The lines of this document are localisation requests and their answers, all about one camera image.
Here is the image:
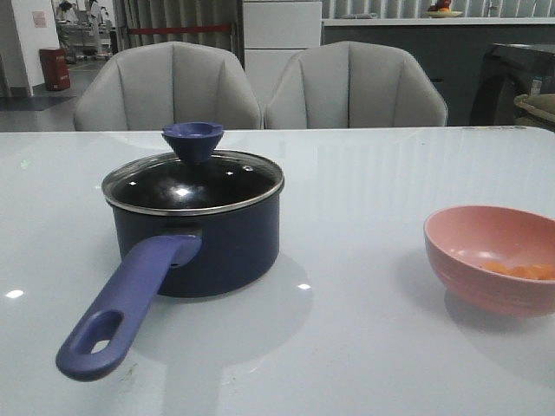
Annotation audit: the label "glass lid blue knob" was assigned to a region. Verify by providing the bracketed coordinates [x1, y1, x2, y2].
[101, 121, 284, 217]

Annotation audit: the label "pink bowl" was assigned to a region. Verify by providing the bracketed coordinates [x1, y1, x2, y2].
[424, 205, 554, 318]

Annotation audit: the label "orange ham pieces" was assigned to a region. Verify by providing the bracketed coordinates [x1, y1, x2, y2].
[481, 261, 554, 281]

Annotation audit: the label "right grey upholstered chair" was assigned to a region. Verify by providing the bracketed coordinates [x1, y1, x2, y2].
[264, 41, 448, 129]

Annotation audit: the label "grey upholstered chair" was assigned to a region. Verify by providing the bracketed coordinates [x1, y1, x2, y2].
[264, 41, 448, 129]
[74, 42, 263, 132]

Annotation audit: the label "white cabinet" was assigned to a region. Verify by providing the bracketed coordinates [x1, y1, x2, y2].
[243, 1, 322, 107]

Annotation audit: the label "left grey upholstered chair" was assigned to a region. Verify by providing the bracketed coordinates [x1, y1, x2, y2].
[74, 42, 263, 132]

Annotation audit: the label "red barrier tape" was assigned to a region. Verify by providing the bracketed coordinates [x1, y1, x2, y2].
[127, 23, 233, 36]

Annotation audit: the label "grey counter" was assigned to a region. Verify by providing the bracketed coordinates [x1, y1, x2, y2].
[323, 17, 554, 126]

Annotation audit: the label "fruit plate on counter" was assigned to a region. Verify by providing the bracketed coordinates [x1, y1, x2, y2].
[424, 0, 463, 18]

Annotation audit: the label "red bin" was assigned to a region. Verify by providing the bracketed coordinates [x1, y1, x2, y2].
[39, 48, 70, 91]

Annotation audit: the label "dark appliance at right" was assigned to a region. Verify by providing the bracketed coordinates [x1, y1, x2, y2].
[469, 43, 554, 126]

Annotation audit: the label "beige cushion at right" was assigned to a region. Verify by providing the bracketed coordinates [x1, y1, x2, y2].
[513, 93, 555, 132]

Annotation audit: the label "blue saucepan with handle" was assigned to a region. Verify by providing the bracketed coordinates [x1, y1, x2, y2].
[55, 188, 283, 381]

